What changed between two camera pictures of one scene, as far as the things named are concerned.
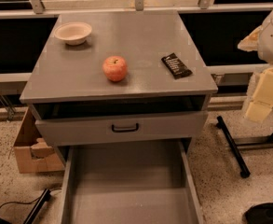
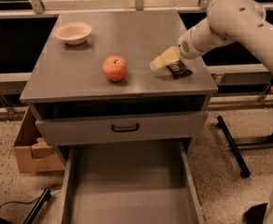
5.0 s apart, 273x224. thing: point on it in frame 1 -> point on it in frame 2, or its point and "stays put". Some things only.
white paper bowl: (73, 33) stays put
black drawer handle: (125, 130) stays put
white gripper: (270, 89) -> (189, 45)
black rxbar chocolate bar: (175, 66) stays put
